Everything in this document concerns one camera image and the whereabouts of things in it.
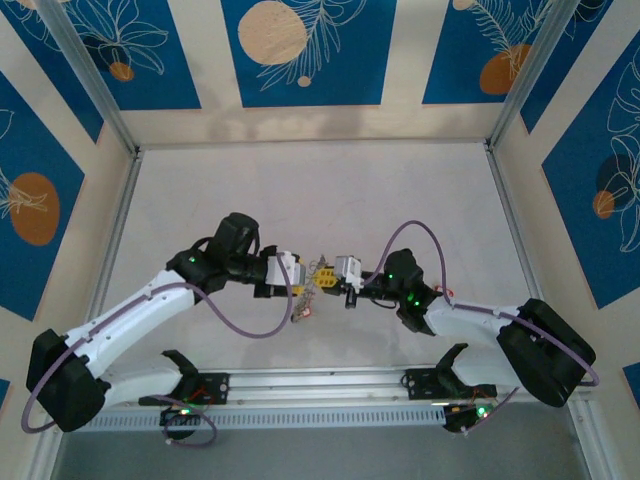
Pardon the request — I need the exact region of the grey disc keyring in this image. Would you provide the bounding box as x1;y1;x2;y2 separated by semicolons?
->
293;254;329;324

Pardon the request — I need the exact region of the controller board with green light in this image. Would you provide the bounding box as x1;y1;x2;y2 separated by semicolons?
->
158;399;204;427
442;402;496;434

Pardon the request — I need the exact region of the blue poster with orange circle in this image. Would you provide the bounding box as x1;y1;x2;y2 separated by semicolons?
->
0;69;87;323
541;43;640;311
421;0;574;106
59;0;203;112

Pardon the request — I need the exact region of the blue poster with cream circle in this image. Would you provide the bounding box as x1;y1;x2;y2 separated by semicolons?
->
221;0;400;109

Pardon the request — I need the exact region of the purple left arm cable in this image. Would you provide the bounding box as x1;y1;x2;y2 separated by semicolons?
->
20;253;294;434

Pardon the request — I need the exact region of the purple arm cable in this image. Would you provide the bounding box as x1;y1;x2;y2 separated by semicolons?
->
375;220;601;389
20;253;294;434

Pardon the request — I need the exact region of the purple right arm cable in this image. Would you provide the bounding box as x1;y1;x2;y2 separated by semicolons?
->
375;220;601;389

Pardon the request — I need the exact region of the aluminium mounting rail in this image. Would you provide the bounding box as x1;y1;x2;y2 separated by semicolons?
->
43;360;592;409

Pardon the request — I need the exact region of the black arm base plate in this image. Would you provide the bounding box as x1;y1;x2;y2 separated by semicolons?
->
402;366;500;402
138;371;232;407

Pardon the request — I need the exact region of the aluminium table side rail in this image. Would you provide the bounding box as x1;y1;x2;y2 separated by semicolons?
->
24;149;145;480
485;142;619;480

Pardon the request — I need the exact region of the aluminium table end rail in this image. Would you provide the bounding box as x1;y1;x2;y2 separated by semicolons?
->
135;139;494;151

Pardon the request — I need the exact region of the grey slotted cable duct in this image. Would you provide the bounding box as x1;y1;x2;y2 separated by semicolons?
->
63;403;449;432

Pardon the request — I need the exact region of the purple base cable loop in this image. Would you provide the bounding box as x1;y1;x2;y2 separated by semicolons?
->
462;387;520;436
162;394;219;448

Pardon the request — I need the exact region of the aluminium frame post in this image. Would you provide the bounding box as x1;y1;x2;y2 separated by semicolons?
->
485;0;587;151
35;0;140;157

